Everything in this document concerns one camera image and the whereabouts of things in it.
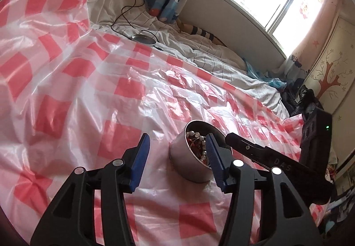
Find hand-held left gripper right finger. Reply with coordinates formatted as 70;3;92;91
205;133;324;246

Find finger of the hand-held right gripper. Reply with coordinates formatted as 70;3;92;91
225;133;271;165

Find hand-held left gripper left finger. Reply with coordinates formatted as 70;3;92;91
30;133;151;246

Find pearl bead necklace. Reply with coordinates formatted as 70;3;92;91
185;130;214;167

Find round metal tin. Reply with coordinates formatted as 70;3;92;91
169;120;233;184

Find black jacket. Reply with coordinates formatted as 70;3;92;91
281;78;324;118

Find blue patterned cloth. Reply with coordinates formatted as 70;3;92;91
323;188;355;239

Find blue plastic bag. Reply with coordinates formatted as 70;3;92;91
244;59;287;92

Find wardrobe with tree decal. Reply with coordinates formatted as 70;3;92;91
302;17;355;125

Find white grid-lined duvet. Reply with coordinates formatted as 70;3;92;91
14;0;289;119

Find red checked plastic sheet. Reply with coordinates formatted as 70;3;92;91
0;0;325;246

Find round metal tin lid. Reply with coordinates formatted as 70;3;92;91
131;34;157;46

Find pale cartoon print curtain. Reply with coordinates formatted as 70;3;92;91
286;0;342;75

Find white bed headboard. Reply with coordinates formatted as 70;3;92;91
177;0;288;64

